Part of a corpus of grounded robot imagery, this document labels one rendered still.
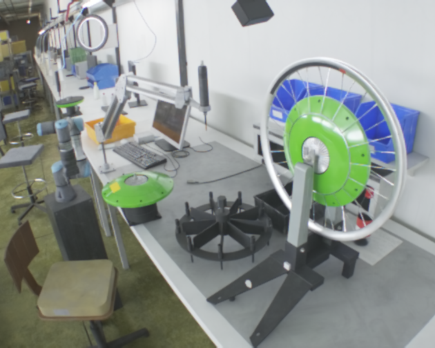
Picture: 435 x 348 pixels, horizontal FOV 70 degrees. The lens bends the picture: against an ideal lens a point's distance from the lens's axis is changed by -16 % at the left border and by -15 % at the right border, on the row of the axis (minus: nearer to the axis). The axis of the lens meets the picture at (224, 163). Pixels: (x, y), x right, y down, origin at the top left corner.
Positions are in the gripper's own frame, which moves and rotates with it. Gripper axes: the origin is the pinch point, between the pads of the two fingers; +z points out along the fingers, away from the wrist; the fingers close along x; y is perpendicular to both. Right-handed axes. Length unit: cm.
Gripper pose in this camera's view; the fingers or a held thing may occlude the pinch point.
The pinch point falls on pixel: (73, 184)
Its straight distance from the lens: 177.5
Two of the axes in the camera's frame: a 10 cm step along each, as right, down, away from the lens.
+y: 6.6, 2.7, -7.0
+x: 7.5, -3.0, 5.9
